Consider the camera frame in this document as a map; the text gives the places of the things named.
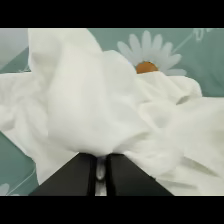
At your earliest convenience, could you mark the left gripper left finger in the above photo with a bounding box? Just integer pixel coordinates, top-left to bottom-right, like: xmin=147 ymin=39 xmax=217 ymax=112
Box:
xmin=29 ymin=152 xmax=98 ymax=197

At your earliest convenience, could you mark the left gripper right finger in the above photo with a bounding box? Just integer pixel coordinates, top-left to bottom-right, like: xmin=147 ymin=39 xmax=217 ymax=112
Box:
xmin=105 ymin=153 xmax=174 ymax=197

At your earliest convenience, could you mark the white shirt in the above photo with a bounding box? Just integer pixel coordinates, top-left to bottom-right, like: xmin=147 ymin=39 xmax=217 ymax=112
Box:
xmin=0 ymin=28 xmax=224 ymax=197

